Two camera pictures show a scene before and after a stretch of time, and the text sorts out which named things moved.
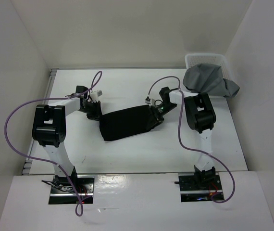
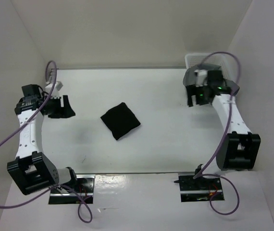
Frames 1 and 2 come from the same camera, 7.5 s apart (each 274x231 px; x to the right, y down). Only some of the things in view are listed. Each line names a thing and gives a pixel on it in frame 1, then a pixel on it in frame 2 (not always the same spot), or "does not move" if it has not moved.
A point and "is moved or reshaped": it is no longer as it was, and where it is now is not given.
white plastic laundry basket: (192, 59) does not move
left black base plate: (63, 192) does not move
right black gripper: (156, 118) → (192, 90)
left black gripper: (97, 115) → (64, 112)
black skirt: (115, 124) is moved or reshaped
